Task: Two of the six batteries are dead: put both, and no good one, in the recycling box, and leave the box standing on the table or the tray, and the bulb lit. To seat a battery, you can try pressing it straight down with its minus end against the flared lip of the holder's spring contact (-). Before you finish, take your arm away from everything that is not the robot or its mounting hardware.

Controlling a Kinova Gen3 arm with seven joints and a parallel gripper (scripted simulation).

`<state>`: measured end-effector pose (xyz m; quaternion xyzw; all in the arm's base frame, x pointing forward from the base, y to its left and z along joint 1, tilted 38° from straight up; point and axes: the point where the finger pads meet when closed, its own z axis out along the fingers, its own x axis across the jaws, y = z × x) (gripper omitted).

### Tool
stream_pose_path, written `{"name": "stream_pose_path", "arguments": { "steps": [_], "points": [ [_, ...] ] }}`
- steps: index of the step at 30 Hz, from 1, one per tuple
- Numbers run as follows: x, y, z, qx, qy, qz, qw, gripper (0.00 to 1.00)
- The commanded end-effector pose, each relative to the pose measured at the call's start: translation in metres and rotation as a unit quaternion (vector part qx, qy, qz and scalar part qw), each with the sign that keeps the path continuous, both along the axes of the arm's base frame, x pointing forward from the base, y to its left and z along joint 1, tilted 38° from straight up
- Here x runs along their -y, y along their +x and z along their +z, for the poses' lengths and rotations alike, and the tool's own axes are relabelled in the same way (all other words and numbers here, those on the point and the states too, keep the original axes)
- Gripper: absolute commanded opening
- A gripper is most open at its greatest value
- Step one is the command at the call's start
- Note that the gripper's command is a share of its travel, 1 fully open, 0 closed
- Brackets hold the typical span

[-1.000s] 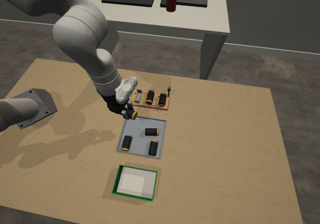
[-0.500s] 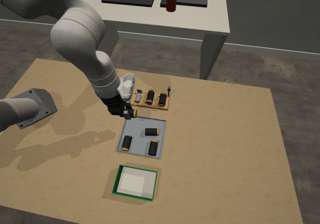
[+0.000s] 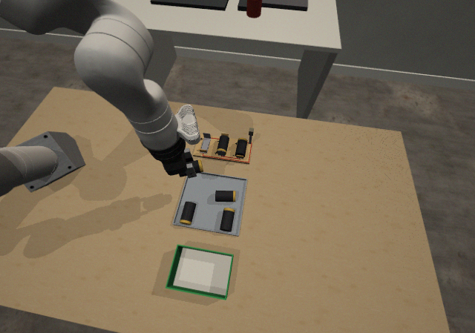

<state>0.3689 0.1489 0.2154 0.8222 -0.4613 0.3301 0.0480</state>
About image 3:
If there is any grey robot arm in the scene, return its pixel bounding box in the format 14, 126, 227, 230
0, 0, 172, 197

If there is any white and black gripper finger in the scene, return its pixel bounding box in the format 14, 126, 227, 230
186, 163, 197, 178
184, 148, 194, 162

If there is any black cylinder with yellow top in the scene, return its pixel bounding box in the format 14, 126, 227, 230
235, 138, 247, 157
215, 191, 235, 202
220, 208, 235, 232
179, 159, 203, 177
180, 202, 196, 225
217, 135, 229, 155

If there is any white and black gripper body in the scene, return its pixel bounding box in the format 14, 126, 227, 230
134, 105, 200, 176

